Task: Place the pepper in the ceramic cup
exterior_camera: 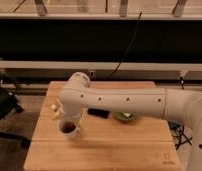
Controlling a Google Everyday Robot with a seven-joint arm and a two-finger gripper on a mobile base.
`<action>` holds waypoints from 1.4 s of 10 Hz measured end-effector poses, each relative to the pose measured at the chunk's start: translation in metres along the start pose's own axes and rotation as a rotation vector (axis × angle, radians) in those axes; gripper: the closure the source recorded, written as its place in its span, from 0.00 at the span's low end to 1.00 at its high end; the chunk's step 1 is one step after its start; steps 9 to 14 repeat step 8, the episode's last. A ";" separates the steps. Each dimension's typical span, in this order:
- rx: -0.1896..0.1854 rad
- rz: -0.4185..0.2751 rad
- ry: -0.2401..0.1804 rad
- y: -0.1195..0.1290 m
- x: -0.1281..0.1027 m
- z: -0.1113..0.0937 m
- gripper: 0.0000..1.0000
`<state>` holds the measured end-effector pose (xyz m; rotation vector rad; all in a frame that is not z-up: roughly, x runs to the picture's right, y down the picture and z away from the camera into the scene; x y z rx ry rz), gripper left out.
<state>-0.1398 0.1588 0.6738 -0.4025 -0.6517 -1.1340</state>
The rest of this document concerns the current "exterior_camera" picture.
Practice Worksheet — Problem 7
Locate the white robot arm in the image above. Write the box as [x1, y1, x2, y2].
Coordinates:
[58, 72, 202, 171]

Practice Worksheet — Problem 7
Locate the white ceramic cup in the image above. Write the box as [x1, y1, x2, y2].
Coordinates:
[59, 121, 77, 140]

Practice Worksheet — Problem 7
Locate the black rectangular object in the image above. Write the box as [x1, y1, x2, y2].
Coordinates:
[87, 108, 109, 118]

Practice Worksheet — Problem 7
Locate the green plate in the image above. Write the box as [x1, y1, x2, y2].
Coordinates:
[113, 112, 138, 122]

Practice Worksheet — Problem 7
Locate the wooden table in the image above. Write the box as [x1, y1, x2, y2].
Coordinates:
[24, 81, 181, 171]

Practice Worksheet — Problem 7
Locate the black office chair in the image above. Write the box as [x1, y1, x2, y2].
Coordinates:
[0, 69, 31, 148]

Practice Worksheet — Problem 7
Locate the black cable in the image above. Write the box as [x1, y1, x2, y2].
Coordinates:
[105, 11, 144, 81]

